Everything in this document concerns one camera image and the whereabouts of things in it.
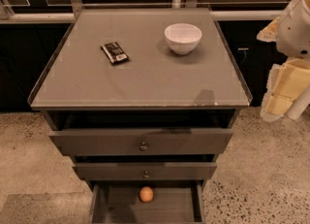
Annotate round metal top knob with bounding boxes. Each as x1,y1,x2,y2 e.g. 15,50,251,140
139,142,148,151

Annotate grey middle drawer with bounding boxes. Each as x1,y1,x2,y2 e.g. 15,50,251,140
74,162,217,180

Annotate metal rail frame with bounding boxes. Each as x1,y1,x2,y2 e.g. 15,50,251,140
0,0,310,25

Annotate white ceramic bowl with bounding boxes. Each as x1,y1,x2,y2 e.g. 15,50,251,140
164,23,202,54

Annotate grey top drawer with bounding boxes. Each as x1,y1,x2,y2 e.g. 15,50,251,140
49,128,233,156

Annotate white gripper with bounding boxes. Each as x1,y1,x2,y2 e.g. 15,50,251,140
257,0,310,122

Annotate black snack bar wrapper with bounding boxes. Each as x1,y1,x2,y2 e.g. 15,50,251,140
101,42,129,65

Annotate orange fruit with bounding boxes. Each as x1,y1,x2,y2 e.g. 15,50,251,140
139,186,154,203

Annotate white post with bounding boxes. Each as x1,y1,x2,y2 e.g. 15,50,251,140
286,85,310,120

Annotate grey drawer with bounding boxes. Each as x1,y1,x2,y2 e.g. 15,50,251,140
49,128,233,156
89,181,206,224
74,162,217,180

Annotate round metal knob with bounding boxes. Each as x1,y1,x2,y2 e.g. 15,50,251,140
143,171,150,179
139,142,148,151

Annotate grey drawer cabinet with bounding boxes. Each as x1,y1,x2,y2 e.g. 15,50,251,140
27,7,253,224

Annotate grey bottom drawer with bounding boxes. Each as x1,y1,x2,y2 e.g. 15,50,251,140
89,181,206,224

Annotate round metal middle knob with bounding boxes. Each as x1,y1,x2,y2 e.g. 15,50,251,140
143,171,150,179

